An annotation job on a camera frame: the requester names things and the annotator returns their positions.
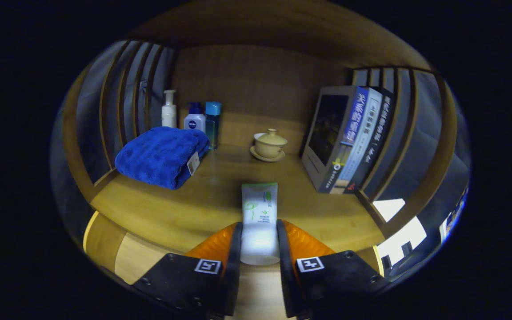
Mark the white green cream tube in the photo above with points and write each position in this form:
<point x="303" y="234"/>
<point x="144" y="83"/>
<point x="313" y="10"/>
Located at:
<point x="259" y="213"/>

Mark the teal plastic bottle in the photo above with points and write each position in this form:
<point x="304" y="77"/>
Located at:
<point x="213" y="126"/>

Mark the white blue-capped lotion bottle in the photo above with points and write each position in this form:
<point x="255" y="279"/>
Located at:
<point x="194" y="121"/>

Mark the white pump bottle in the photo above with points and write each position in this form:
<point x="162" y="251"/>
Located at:
<point x="169" y="113"/>

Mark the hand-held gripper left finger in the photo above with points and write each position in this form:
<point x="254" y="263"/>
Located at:
<point x="202" y="284"/>

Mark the folded blue towel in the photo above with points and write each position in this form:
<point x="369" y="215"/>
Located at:
<point x="158" y="155"/>

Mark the wooden countertop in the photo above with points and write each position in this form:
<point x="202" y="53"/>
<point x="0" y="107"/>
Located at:
<point x="211" y="200"/>

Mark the brown wooden cabinet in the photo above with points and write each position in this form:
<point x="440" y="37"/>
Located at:
<point x="260" y="80"/>

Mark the light grey spine book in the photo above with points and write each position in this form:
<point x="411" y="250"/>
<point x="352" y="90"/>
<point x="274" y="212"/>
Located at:
<point x="366" y="133"/>

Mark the beige lidded teacup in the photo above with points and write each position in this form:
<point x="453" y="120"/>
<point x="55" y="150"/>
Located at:
<point x="268" y="144"/>

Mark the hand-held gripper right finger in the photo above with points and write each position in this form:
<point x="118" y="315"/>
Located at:
<point x="331" y="282"/>

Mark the blue spine book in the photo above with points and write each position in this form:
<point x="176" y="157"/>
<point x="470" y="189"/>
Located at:
<point x="327" y="129"/>

